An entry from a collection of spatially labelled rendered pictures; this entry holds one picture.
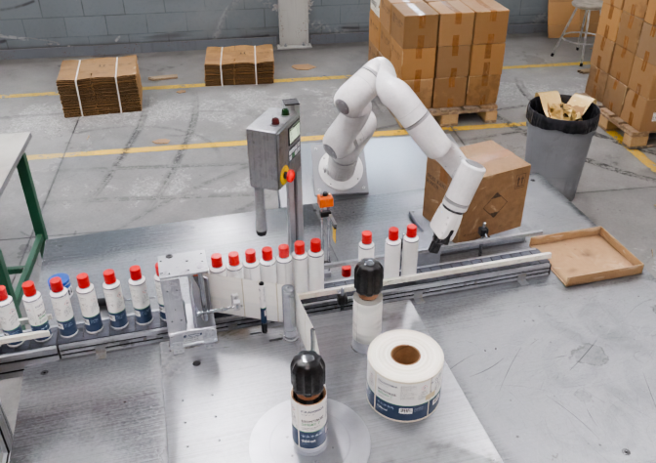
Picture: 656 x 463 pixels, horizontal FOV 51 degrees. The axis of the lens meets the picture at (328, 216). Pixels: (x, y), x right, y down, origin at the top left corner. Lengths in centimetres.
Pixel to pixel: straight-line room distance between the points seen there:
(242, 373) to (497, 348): 78
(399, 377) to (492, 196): 100
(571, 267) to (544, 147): 195
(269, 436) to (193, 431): 20
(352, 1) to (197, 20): 163
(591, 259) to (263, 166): 129
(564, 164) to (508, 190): 193
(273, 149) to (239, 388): 67
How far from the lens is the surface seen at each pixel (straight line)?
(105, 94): 604
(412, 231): 223
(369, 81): 221
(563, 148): 445
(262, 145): 197
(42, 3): 759
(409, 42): 532
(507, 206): 264
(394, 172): 310
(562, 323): 234
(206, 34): 748
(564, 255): 266
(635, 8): 563
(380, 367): 180
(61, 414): 209
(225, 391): 197
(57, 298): 215
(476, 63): 555
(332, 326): 214
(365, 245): 220
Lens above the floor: 228
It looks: 32 degrees down
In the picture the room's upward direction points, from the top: straight up
